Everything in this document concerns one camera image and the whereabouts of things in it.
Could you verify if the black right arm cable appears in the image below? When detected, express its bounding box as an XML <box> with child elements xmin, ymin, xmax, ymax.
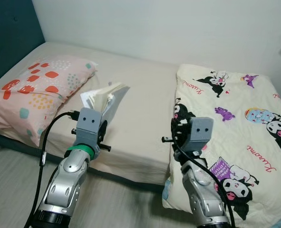
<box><xmin>171</xmin><ymin>142</ymin><xmax>236</xmax><ymax>228</ymax></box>

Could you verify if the cream sheeted bed mattress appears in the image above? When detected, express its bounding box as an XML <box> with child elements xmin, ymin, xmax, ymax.
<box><xmin>0</xmin><ymin>41</ymin><xmax>281</xmax><ymax>186</ymax></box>

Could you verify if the cream cartoon print blanket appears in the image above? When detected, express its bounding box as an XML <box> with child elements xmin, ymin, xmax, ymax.
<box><xmin>162</xmin><ymin>64</ymin><xmax>281</xmax><ymax>228</ymax></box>

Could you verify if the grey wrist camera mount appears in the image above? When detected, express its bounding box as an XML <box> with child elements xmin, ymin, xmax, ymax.
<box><xmin>186</xmin><ymin>116</ymin><xmax>214</xmax><ymax>152</ymax></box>
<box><xmin>74</xmin><ymin>107</ymin><xmax>102</xmax><ymax>160</ymax></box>

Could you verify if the pink pillow with red spots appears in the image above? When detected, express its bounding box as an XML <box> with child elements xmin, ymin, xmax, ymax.
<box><xmin>0</xmin><ymin>55</ymin><xmax>97</xmax><ymax>147</ymax></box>

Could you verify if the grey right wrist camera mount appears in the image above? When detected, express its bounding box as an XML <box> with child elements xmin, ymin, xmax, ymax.
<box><xmin>186</xmin><ymin>116</ymin><xmax>214</xmax><ymax>152</ymax></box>

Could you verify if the white book with blue letters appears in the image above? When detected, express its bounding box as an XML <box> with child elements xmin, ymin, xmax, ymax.
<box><xmin>80</xmin><ymin>82</ymin><xmax>131</xmax><ymax>126</ymax></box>

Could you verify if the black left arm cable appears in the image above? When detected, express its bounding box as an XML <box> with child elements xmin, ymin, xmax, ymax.
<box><xmin>24</xmin><ymin>110</ymin><xmax>80</xmax><ymax>228</ymax></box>

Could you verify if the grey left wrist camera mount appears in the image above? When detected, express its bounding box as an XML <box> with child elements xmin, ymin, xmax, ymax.
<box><xmin>74</xmin><ymin>107</ymin><xmax>102</xmax><ymax>160</ymax></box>

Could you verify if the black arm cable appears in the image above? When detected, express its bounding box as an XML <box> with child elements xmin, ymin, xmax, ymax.
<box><xmin>24</xmin><ymin>110</ymin><xmax>80</xmax><ymax>228</ymax></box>
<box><xmin>171</xmin><ymin>142</ymin><xmax>236</xmax><ymax>228</ymax></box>

